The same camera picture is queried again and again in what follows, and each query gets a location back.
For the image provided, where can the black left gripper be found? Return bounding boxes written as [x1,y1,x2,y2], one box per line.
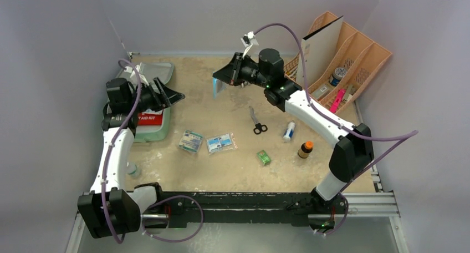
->
[128,78,183,114]

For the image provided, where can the red first aid pouch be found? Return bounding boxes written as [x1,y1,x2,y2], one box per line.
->
[137,110,164,126]

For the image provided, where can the green white mask packet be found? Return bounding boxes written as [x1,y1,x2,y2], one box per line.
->
[178,130,203,154]

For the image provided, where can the brown bottle orange cap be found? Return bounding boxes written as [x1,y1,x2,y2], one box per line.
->
[298,141,314,159]

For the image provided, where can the blue white wipes packet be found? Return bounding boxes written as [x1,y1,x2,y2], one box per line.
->
[212,78,227,99]

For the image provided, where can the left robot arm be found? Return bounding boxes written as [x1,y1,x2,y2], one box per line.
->
[77,78,185,244]

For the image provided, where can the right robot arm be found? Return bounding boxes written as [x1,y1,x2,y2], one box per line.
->
[212,48,374,212]

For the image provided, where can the green small medicine box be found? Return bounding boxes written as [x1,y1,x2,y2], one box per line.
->
[257,150,272,166]

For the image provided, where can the mint green storage case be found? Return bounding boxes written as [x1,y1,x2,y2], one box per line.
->
[102,61,175,143]

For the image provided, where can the clear zip bag of pads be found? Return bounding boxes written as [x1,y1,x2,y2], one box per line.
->
[206,132,238,155]

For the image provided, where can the white blue bandage roll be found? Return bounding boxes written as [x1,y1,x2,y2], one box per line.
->
[282,121,296,142]

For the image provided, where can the grey box in organizer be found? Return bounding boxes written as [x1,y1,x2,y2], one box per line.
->
[311,84,331,100]

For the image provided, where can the white folder in organizer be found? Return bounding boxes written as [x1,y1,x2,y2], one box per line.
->
[296,14,344,88]

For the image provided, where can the pink marker in organizer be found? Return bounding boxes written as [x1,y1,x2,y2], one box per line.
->
[329,89,346,114]

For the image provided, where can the pink desk organizer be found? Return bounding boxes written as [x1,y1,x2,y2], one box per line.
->
[284,11,392,114]

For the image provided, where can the black handled medical scissors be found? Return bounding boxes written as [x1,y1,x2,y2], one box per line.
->
[249,106,268,135]

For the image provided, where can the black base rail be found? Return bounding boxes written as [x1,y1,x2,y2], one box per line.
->
[143,191,348,230]

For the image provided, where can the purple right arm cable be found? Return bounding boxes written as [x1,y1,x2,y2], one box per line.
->
[253,22,420,237]

